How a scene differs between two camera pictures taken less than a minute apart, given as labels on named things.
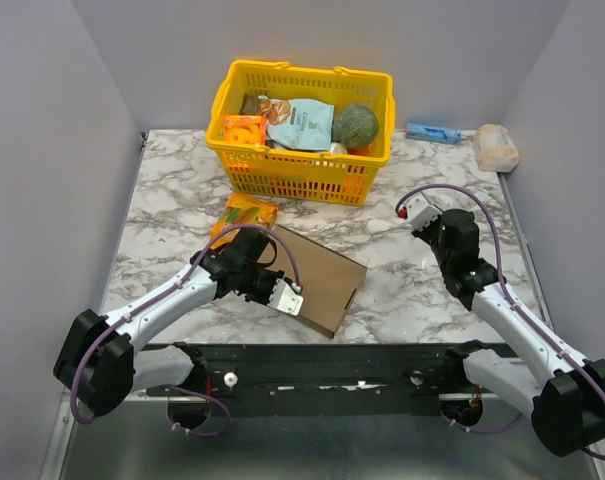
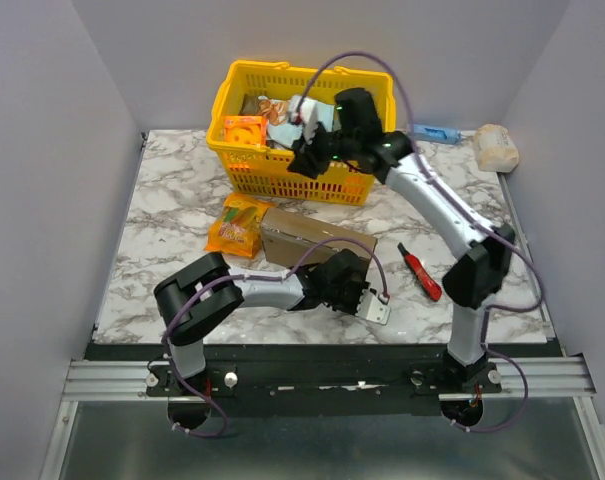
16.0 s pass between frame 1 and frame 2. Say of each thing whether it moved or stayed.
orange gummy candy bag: stayed
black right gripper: moved
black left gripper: moved
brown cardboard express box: moved
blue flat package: stayed
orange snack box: stayed
